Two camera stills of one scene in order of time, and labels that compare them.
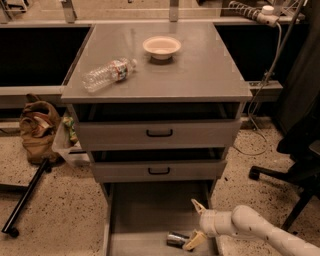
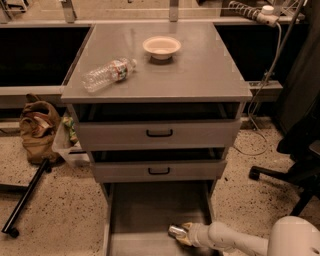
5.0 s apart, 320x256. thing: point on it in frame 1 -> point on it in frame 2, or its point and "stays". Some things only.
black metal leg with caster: [23, 199] stays
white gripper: [209, 222] -> [199, 233]
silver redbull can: [176, 240] -> [177, 231]
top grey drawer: [158, 126] stays
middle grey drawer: [159, 165] stays
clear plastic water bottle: [108, 74] stays
